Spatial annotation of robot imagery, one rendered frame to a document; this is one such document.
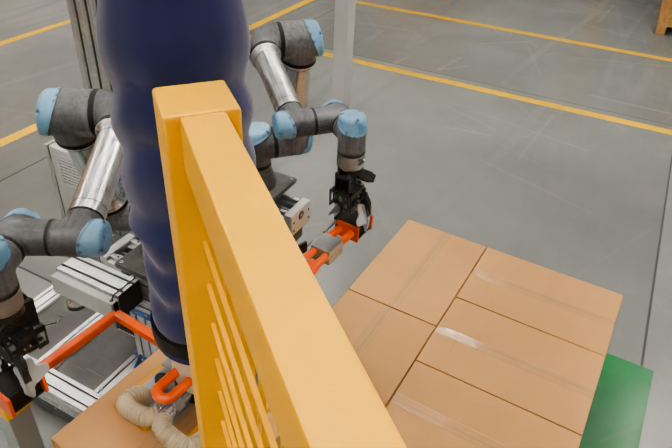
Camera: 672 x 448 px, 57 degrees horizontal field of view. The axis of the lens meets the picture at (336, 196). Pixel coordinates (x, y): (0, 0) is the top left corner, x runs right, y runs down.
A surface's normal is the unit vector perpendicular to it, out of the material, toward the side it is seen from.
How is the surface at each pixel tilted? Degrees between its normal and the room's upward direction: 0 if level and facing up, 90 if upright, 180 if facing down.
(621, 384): 0
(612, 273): 0
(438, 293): 0
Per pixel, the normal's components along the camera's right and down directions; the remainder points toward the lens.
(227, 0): 0.87, 0.15
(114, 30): -0.52, 0.30
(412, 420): 0.04, -0.83
